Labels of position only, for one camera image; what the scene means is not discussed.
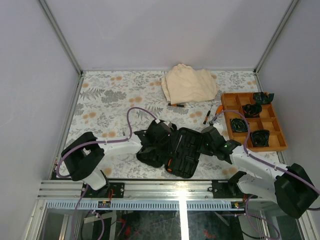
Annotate floral table mat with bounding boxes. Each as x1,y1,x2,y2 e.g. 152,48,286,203
56,69,286,180

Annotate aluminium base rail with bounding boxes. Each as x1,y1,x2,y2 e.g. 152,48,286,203
37,179,245,211

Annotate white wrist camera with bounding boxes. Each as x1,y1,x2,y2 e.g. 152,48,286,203
155,119,173,131
212,122,224,134

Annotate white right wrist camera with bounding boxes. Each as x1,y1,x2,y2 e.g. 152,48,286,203
212,122,224,134

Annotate orange handled long screwdriver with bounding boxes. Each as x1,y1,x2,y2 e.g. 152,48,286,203
209,105,224,125

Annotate large black orange screwdriver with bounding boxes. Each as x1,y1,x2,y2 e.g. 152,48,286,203
166,158,174,173

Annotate dark green tool case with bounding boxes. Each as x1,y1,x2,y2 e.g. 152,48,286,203
135,127,202,179

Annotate dark tape roll bottom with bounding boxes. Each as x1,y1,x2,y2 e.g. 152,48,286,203
250,129,270,147

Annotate dark tape roll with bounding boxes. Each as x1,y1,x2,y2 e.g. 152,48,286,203
253,91,275,105
230,118,250,133
242,104,262,118
250,129,270,147

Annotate cream cloth bag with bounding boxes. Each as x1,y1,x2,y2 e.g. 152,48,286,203
161,63,218,104

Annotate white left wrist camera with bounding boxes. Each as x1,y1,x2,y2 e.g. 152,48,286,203
155,119,173,131

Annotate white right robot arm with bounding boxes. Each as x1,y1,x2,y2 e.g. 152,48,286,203
200,126,320,219

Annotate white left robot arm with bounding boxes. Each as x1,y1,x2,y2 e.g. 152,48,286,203
57,119,177,198

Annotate dark tape roll top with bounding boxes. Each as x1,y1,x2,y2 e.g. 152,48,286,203
253,91,275,105

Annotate small precision screwdriver by bag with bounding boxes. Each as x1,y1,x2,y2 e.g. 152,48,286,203
168,103,193,108

